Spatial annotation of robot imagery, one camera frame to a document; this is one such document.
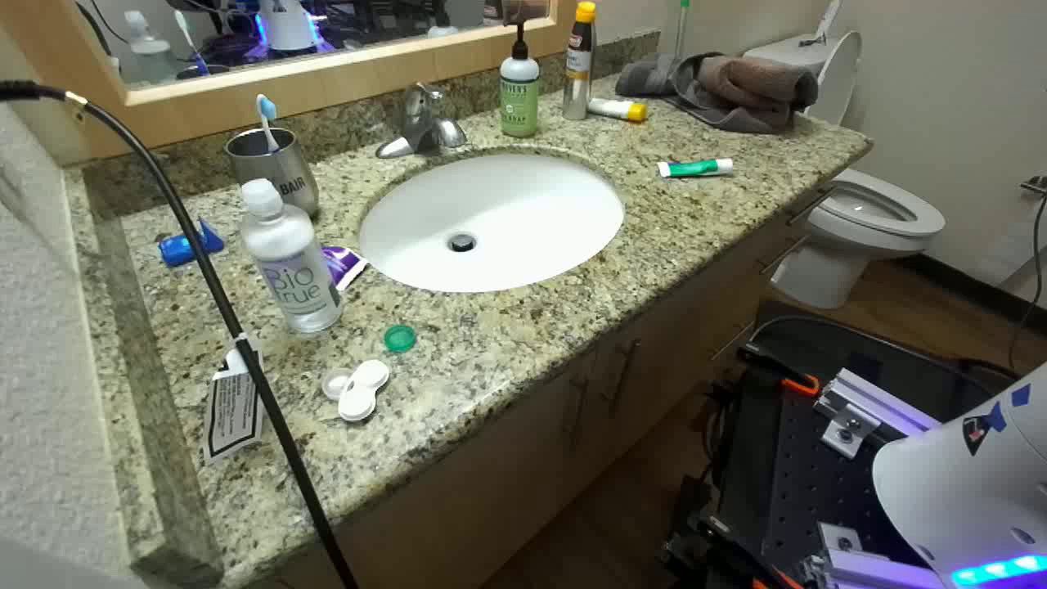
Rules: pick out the spray can with yellow cap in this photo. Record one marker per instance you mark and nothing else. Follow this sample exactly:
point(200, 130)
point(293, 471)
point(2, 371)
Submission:
point(576, 66)

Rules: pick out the clear contact solution bottle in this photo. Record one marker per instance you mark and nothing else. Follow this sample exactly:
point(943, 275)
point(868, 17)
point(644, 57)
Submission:
point(287, 268)

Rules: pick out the small blue plastic item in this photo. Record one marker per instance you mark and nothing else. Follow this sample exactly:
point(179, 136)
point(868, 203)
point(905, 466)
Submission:
point(179, 246)

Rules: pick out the black robot cart table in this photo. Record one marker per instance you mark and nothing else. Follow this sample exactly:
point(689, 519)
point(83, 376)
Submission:
point(786, 471)

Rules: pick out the brown grey towel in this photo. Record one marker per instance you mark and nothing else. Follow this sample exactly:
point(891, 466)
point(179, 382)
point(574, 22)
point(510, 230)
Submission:
point(740, 86)

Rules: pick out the green soap pump bottle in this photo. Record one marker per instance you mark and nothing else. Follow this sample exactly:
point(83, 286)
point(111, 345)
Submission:
point(516, 95)

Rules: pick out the white oval sink basin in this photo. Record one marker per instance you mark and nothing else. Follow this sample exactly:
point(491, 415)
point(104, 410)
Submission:
point(510, 215)

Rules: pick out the green and white toothpaste tube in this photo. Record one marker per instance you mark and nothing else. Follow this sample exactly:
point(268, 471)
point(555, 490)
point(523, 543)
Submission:
point(694, 170)

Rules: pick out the white tube with yellow cap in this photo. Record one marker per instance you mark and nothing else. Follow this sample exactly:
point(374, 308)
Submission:
point(616, 109)

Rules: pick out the grey metal cup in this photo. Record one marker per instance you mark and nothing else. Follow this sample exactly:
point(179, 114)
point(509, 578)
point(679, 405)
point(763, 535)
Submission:
point(279, 170)

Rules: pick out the purple packet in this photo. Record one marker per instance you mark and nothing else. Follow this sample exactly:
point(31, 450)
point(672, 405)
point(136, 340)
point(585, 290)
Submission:
point(343, 268)

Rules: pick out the chrome sink tap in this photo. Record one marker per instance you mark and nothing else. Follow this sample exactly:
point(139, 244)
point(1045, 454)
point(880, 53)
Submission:
point(424, 130)

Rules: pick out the wood framed wall mirror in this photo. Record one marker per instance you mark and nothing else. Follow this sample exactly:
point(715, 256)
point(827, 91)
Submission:
point(329, 75)

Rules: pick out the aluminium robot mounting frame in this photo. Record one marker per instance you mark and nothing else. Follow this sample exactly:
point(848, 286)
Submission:
point(872, 415)

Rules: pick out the wooden vanity cabinet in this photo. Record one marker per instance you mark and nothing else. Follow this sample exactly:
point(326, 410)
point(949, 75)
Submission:
point(523, 461)

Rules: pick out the metal sink drain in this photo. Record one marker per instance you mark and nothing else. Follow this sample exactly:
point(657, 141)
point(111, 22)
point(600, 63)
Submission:
point(462, 241)

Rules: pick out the thin green tipped stick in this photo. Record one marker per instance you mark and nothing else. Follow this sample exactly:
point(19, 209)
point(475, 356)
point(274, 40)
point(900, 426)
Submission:
point(681, 29)

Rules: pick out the white toilet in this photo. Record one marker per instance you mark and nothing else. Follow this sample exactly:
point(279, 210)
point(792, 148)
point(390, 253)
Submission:
point(868, 218)

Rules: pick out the white and blue toothbrush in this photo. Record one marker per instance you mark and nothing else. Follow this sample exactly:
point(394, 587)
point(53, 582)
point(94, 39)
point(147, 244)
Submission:
point(267, 121)

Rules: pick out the small green round cap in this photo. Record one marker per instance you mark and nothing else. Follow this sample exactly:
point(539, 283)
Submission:
point(400, 340)

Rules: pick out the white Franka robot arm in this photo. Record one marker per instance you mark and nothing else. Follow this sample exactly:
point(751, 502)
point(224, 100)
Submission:
point(970, 478)

